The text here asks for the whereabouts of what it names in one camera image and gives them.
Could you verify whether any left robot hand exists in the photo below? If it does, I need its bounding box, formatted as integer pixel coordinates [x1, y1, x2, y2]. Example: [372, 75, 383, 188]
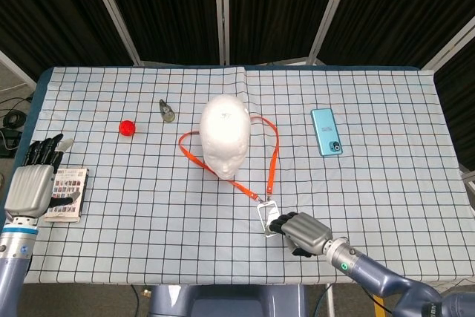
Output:
[4, 133, 82, 218]

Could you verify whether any white card box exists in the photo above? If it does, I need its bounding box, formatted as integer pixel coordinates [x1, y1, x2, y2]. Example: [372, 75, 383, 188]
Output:
[43, 167, 90, 224]

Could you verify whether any red ball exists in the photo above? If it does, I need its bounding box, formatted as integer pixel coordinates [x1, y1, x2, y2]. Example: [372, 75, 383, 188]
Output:
[118, 120, 137, 137]

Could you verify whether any blue checked tablecloth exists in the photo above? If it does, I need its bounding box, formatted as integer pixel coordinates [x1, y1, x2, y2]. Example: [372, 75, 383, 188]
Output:
[22, 66, 467, 285]

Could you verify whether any white foam mannequin head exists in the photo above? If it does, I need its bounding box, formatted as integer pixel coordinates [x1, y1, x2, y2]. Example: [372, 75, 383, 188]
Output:
[199, 96, 250, 180]

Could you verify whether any black coiled cable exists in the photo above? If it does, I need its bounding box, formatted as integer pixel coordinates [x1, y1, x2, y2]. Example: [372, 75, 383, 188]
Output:
[3, 111, 27, 128]

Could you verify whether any black folding screen panel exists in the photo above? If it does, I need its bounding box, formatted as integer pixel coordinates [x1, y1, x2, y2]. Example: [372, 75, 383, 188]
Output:
[222, 0, 357, 65]
[433, 16, 475, 169]
[91, 0, 223, 68]
[315, 0, 475, 69]
[0, 0, 140, 84]

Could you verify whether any clear badge holder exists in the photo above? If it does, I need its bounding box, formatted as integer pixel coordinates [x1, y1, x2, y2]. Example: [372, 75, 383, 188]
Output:
[256, 197, 283, 239]

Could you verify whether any black power adapter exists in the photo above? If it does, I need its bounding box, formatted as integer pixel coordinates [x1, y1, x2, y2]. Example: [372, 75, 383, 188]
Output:
[0, 127, 23, 158]

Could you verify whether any orange lanyard strap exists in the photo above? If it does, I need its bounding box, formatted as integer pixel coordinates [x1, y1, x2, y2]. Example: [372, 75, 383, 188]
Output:
[178, 115, 279, 201]

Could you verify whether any teal smartphone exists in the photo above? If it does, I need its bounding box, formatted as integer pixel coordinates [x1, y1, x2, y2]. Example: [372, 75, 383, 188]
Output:
[310, 108, 344, 157]

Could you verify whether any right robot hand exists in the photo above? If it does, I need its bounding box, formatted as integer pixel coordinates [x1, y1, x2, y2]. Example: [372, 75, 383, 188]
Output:
[269, 212, 334, 258]

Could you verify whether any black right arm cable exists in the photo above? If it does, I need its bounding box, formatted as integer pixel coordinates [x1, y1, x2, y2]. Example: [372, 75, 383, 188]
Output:
[365, 287, 394, 314]

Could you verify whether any blue-grey robot torso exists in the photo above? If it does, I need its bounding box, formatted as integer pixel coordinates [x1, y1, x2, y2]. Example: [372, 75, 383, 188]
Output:
[148, 284, 309, 317]

